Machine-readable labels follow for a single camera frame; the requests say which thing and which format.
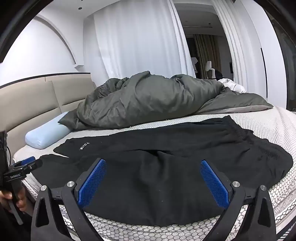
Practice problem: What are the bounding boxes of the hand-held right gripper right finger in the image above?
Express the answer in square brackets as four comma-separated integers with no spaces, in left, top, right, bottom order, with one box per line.
[200,159,277,241]

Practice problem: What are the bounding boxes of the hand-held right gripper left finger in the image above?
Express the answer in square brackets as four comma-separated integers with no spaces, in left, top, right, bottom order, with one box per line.
[31,158,107,241]

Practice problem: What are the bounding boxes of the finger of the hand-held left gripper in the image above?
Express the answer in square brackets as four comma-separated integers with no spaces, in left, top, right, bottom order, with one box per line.
[9,156,36,169]
[23,160,43,173]

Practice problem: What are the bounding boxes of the black pants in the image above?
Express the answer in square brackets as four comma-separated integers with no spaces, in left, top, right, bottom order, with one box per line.
[30,115,294,226]

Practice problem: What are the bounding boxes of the person's left forearm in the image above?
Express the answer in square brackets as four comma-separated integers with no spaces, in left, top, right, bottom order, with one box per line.
[0,200,31,241]

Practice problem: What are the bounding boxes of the person's left hand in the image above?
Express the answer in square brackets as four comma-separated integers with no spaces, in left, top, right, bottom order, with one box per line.
[0,185,28,212]

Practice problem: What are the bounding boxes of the light blue pillow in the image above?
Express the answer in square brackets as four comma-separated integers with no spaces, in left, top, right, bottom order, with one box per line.
[25,112,71,150]

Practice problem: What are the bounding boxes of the beige padded headboard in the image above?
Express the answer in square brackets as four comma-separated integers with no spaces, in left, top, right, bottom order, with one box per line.
[0,72,97,163]

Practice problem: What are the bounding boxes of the white honeycomb mattress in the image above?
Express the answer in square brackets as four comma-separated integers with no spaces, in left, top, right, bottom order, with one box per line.
[13,105,296,241]

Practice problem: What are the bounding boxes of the white crumpled cloth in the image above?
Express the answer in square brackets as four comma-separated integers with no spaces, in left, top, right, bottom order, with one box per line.
[217,78,246,93]

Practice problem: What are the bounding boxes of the grey duvet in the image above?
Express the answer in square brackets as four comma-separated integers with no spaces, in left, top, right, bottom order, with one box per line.
[58,71,274,131]

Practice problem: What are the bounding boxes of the white chair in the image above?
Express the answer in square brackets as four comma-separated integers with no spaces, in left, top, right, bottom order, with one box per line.
[205,61,217,79]

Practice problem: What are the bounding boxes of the brown curtain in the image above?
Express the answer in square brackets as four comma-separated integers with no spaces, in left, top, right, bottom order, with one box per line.
[193,34,222,79]

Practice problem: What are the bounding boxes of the wide white curtain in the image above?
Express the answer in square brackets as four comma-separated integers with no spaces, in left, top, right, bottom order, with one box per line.
[83,0,197,80]

